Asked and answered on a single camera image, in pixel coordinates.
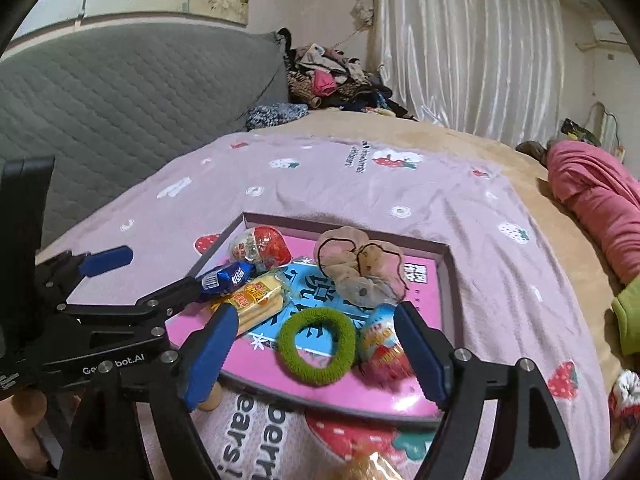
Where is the orange cake packet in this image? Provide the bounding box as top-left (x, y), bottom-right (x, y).
top-left (335, 452), bottom-right (406, 480)

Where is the green scrunchie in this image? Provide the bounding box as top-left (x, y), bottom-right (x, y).
top-left (277, 308), bottom-right (357, 387)

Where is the yellow cake packet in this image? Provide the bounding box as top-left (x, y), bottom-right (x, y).
top-left (207, 270), bottom-right (291, 338)

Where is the black green packet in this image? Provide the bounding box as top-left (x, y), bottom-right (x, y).
top-left (560, 119), bottom-right (598, 143)

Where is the pile of clothes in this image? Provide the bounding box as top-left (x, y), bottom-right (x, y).
top-left (277, 27), bottom-right (418, 121)

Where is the pink shallow box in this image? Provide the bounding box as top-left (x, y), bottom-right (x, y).
top-left (165, 211), bottom-right (458, 430)

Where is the person's left hand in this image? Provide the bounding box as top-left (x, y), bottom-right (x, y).
top-left (0, 390), bottom-right (51, 468)

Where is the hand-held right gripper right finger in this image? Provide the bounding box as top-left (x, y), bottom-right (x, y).
top-left (393, 302), bottom-right (583, 480)

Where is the blue red egg toy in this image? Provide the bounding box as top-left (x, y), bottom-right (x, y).
top-left (357, 305), bottom-right (426, 386)

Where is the small cloth doll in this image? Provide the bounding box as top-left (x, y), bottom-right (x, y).
top-left (607, 369), bottom-right (640, 453)

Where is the green blanket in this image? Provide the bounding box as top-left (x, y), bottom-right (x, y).
top-left (611, 280), bottom-right (640, 358)

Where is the brown scrunchie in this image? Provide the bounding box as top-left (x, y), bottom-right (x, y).
top-left (314, 227), bottom-right (410, 308)

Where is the pink quilt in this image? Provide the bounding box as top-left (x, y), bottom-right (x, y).
top-left (546, 140), bottom-right (640, 286)

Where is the tan bed sheet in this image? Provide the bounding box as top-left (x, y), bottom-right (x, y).
top-left (300, 110), bottom-right (640, 480)

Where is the blue snack packet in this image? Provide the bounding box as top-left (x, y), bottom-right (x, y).
top-left (195, 261), bottom-right (257, 303)

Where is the white cable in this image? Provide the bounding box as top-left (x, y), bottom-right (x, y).
top-left (587, 101), bottom-right (621, 151)

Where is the white air conditioner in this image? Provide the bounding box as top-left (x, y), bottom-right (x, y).
top-left (590, 20), bottom-right (628, 51)

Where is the pink printed blanket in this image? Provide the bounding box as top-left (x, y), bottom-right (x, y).
top-left (37, 132), bottom-right (613, 480)

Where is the brown plush item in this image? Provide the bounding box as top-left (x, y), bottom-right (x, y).
top-left (515, 140), bottom-right (551, 167)

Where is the white curtain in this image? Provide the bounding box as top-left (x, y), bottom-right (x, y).
top-left (372, 0), bottom-right (563, 148)

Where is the blue patterned cloth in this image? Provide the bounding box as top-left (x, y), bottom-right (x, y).
top-left (245, 102), bottom-right (311, 131)

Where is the hanging plush ornament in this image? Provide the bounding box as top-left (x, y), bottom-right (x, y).
top-left (350, 0), bottom-right (375, 28)

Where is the walnut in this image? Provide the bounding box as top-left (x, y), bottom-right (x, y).
top-left (199, 382), bottom-right (223, 411)

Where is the grey quilted sofa cover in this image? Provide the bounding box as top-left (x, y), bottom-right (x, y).
top-left (0, 25), bottom-right (291, 256)

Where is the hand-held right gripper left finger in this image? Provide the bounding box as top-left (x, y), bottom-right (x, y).
top-left (57, 304), bottom-right (240, 480)

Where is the red white egg toy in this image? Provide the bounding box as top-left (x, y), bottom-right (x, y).
top-left (228, 226), bottom-right (292, 267)

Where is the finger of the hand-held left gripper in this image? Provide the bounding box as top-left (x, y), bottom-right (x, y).
top-left (37, 246), bottom-right (134, 306)
top-left (57, 275), bottom-right (207, 332)

